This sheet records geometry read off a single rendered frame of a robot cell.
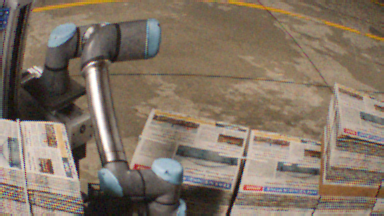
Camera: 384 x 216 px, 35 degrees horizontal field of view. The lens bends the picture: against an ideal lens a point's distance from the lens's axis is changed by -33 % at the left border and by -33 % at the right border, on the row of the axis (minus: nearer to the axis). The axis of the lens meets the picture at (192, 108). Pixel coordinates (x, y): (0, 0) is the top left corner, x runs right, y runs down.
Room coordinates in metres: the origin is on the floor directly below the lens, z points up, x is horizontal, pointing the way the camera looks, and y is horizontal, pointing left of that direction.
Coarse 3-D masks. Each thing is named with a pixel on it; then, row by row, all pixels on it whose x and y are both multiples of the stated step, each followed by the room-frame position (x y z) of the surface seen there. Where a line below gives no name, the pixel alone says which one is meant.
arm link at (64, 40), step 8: (64, 24) 2.30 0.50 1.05; (72, 24) 2.29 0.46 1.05; (56, 32) 2.23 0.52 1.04; (64, 32) 2.22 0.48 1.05; (72, 32) 2.23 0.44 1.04; (48, 40) 2.25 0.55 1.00; (56, 40) 2.20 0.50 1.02; (64, 40) 2.21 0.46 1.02; (72, 40) 2.23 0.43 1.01; (48, 48) 2.22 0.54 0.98; (56, 48) 2.20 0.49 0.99; (64, 48) 2.21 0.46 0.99; (72, 48) 2.23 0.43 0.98; (48, 56) 2.21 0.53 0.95; (56, 56) 2.20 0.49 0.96; (64, 56) 2.21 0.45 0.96; (72, 56) 2.24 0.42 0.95; (48, 64) 2.20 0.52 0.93; (56, 64) 2.20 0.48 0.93; (64, 64) 2.22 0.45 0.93
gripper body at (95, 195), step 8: (88, 184) 1.66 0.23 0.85; (96, 184) 1.67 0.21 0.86; (88, 192) 1.65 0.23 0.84; (96, 192) 1.63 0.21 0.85; (96, 200) 1.61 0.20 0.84; (104, 200) 1.62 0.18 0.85; (112, 200) 1.64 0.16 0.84; (120, 200) 1.65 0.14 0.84; (128, 200) 1.65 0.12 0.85; (96, 208) 1.61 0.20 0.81; (104, 208) 1.61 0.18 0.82; (112, 208) 1.64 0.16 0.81; (120, 208) 1.65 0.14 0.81; (128, 208) 1.64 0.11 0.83
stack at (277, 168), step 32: (160, 128) 2.11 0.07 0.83; (192, 128) 2.15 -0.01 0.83; (224, 128) 2.18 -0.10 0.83; (192, 160) 1.98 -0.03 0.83; (224, 160) 2.00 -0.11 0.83; (256, 160) 2.03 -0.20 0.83; (288, 160) 2.05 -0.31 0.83; (320, 160) 2.06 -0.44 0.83; (192, 192) 1.85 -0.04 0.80; (224, 192) 1.84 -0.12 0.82; (256, 192) 1.84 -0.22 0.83; (288, 192) 1.85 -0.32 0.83
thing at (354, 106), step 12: (336, 84) 2.16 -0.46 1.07; (336, 96) 2.07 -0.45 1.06; (348, 96) 2.09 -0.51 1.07; (360, 96) 2.13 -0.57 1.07; (372, 96) 2.16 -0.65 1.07; (348, 108) 2.00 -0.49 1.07; (360, 108) 2.03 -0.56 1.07; (372, 108) 2.06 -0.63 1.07; (348, 120) 1.91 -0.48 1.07; (360, 120) 1.93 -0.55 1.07; (372, 120) 1.96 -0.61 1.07; (348, 132) 1.83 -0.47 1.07; (360, 132) 1.85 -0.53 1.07; (372, 132) 1.87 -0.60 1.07
